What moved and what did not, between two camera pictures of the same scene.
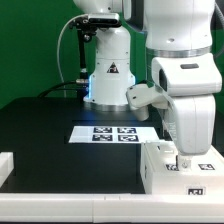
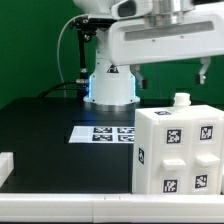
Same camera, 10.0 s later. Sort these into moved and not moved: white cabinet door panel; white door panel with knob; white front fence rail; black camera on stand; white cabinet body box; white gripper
Moved: white gripper; white door panel with knob; white cabinet door panel; white cabinet body box
Not moved: white front fence rail; black camera on stand
